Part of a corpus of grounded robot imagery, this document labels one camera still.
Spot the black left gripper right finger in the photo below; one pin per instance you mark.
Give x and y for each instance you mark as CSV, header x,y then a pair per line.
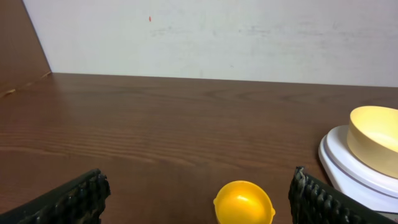
x,y
314,202

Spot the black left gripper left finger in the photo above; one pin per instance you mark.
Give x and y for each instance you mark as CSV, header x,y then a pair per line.
x,y
79,201

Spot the yellow plastic measuring scoop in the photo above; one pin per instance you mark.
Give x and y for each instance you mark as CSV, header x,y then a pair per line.
x,y
243,202

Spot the white digital kitchen scale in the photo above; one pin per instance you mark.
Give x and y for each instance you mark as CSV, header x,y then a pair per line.
x,y
352,177

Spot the yellow plastic bowl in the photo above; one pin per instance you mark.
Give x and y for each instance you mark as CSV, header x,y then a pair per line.
x,y
372,137

